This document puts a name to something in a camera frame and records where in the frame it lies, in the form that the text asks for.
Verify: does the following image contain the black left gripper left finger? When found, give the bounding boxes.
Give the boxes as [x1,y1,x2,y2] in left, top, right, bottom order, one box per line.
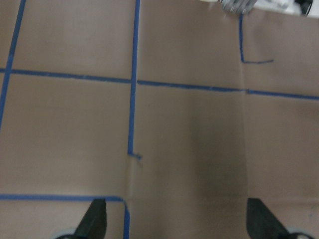
[74,199,107,239]

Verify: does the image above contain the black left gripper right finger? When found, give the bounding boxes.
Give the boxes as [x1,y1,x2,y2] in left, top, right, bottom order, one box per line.
[246,198,290,239]

